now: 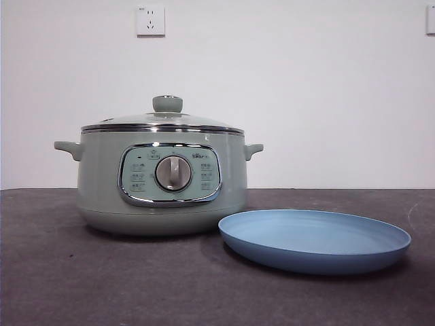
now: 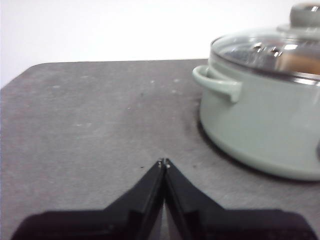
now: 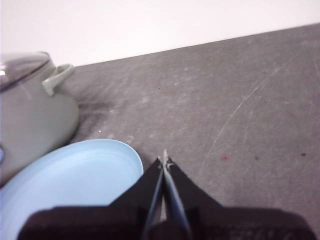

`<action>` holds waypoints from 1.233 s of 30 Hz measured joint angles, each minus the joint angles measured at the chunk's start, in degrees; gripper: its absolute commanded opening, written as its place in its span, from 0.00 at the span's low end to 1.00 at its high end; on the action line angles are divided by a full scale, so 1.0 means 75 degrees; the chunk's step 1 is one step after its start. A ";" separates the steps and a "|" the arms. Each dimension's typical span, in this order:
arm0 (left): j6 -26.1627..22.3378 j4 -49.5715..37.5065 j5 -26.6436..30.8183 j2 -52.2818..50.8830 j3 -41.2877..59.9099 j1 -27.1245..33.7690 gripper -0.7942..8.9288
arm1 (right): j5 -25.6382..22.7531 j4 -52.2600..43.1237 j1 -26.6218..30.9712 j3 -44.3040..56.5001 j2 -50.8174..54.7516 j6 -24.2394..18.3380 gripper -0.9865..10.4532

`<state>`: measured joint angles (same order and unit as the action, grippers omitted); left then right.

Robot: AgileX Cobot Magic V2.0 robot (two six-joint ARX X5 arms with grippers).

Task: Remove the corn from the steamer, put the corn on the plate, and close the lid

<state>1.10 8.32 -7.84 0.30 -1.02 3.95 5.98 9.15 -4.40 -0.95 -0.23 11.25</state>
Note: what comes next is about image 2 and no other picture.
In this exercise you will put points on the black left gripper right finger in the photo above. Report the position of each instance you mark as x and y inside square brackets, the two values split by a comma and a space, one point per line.
[215, 222]

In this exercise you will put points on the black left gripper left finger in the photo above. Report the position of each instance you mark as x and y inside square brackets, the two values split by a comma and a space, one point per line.
[120, 220]

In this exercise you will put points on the glass lid with green knob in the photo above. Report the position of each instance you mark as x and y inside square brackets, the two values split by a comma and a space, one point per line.
[275, 47]

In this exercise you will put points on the pale green electric steamer pot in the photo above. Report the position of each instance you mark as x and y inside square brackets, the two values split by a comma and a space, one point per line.
[262, 130]

